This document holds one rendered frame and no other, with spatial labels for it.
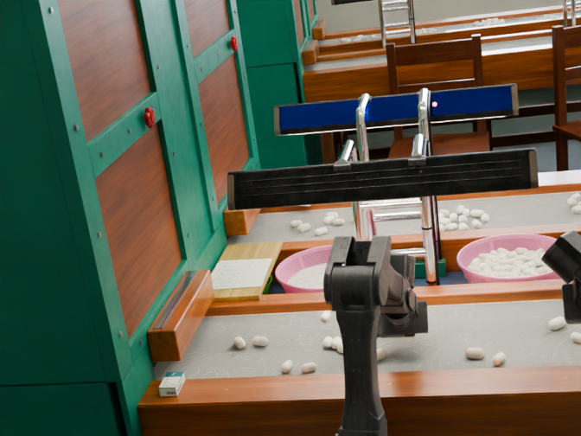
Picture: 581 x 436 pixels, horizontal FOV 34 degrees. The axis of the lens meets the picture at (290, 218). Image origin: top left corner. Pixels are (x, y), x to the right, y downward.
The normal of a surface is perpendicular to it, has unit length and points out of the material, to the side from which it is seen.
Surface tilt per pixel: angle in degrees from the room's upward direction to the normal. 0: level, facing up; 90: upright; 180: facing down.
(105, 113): 90
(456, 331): 0
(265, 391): 0
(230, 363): 0
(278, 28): 90
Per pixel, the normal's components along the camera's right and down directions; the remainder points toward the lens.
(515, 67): -0.09, 0.35
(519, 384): -0.13, -0.93
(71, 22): 0.98, -0.07
